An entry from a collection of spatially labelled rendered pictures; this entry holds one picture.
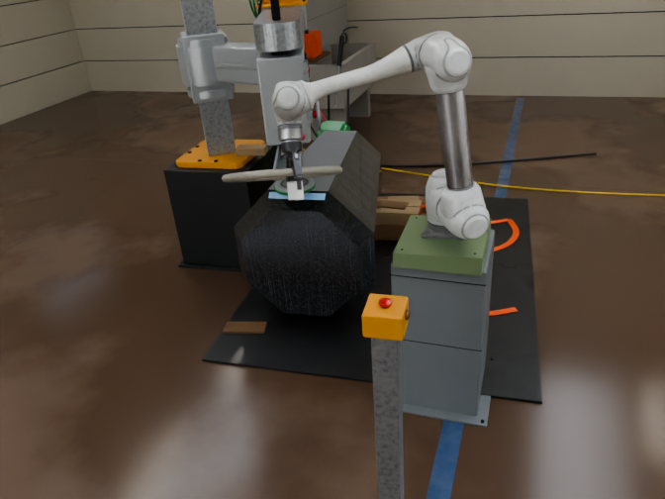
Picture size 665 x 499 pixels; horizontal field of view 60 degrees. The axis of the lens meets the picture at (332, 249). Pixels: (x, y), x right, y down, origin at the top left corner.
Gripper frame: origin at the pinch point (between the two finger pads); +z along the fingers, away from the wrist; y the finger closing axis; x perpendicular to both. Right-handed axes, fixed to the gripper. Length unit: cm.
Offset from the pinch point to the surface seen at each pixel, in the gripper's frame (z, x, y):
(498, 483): 125, -74, -6
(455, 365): 82, -71, 21
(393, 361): 51, -15, -51
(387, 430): 77, -16, -39
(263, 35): -73, -3, 56
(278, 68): -59, -9, 61
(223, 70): -80, 7, 160
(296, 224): 16, -19, 97
